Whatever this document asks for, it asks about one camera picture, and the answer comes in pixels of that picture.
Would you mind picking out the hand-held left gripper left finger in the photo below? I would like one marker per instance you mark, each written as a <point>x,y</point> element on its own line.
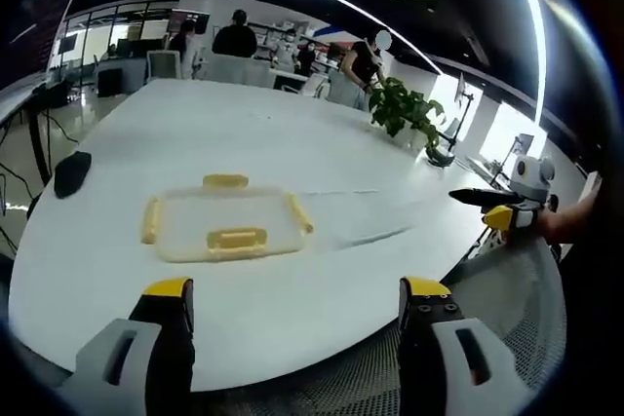
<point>166,338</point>

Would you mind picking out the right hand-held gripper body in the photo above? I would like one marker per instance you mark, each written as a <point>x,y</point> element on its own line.
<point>531,182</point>

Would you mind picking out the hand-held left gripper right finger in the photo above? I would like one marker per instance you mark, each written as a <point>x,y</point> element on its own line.
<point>429,338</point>

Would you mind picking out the clear lid with yellow clips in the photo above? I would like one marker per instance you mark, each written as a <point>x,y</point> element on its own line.
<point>219,214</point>

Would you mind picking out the grey mesh office chair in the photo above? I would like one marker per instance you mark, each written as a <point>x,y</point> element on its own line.
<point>512,299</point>

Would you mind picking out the green potted plant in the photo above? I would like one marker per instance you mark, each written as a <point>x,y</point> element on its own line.
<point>400,104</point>

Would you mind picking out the black cloth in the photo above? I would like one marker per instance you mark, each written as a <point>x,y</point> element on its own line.
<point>72,175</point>

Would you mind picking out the white office chair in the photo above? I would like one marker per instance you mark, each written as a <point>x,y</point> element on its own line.
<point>314,86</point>
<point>239,70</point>
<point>163,64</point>

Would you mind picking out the black cabinet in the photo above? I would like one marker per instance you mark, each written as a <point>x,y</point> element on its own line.
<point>109,81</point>

